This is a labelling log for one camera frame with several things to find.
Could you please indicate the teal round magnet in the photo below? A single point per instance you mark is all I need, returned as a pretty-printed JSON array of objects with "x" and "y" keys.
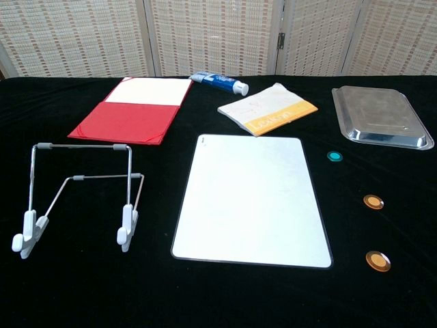
[{"x": 334, "y": 156}]

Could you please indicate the orange round magnet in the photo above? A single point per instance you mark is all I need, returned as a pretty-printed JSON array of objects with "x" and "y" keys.
[
  {"x": 373, "y": 201},
  {"x": 378, "y": 261}
]

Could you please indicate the white rectangular board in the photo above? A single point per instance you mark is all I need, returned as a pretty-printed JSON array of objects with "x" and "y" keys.
[{"x": 252, "y": 198}]

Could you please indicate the white yellow notebook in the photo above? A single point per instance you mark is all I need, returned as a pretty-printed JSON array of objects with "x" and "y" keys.
[{"x": 266, "y": 109}]

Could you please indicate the blue white toothpaste tube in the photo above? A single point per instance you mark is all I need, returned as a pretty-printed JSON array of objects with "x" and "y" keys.
[{"x": 218, "y": 82}]

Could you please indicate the open red folder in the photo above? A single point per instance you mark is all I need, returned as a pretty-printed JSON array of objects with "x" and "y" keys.
[{"x": 126, "y": 123}]

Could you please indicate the woven folding screen panel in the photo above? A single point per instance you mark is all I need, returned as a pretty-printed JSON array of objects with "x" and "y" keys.
[
  {"x": 211, "y": 34},
  {"x": 68, "y": 34},
  {"x": 317, "y": 34},
  {"x": 399, "y": 34}
]

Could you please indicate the metal screen hinge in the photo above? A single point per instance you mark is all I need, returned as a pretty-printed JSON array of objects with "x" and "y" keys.
[{"x": 280, "y": 40}]

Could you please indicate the stainless steel tray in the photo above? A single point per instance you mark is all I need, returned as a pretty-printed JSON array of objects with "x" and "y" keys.
[{"x": 375, "y": 112}]

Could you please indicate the black tablecloth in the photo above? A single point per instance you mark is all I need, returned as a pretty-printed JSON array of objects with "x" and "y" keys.
[{"x": 85, "y": 290}]

